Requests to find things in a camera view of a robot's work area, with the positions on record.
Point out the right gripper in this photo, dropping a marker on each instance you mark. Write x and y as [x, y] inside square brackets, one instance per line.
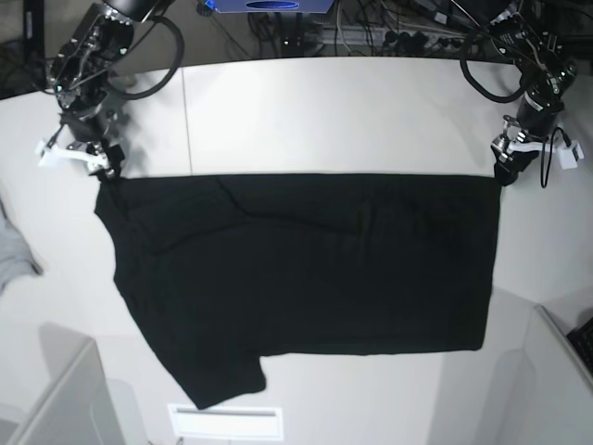
[97, 133]

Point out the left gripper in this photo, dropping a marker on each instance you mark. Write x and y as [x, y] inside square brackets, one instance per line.
[513, 149]

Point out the black T-shirt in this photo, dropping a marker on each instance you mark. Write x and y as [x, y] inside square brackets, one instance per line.
[221, 271]

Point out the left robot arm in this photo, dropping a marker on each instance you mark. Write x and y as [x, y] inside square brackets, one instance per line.
[546, 74]

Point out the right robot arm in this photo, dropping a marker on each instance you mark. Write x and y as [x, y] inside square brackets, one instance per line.
[79, 79]

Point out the grey cloth at left edge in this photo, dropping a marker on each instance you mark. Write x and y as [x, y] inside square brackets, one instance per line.
[17, 259]

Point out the black panel at left top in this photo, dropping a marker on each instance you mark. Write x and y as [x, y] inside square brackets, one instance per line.
[33, 32]

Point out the blue box at top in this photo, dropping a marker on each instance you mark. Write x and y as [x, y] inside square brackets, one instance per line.
[253, 6]

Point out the black keyboard at right edge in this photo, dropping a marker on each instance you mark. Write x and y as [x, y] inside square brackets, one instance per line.
[581, 339]

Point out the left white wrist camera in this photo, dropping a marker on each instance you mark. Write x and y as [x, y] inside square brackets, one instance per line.
[569, 156]

